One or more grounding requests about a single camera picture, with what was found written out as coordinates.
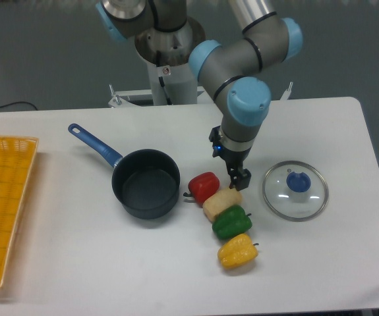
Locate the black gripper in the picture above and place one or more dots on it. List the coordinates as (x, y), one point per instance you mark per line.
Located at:
(233, 153)

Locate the red bell pepper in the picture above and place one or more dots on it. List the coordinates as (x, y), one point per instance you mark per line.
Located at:
(202, 187)

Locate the dark pot blue handle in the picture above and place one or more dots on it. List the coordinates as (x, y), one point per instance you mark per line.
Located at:
(146, 181)

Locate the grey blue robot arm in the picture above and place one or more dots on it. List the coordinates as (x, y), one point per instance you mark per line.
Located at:
(227, 74)

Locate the green bell pepper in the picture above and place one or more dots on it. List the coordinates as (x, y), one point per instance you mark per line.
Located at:
(232, 222)

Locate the yellow bell pepper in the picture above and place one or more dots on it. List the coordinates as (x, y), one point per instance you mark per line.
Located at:
(237, 252)

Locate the beige bread loaf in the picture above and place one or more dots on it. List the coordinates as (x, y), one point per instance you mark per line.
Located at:
(220, 201)

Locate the glass lid blue knob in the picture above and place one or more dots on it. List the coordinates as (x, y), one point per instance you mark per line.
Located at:
(295, 191)

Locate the white table bracket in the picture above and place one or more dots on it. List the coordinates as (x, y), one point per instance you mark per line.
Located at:
(287, 93)

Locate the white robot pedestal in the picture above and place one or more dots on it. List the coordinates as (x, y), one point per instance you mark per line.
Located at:
(166, 55)

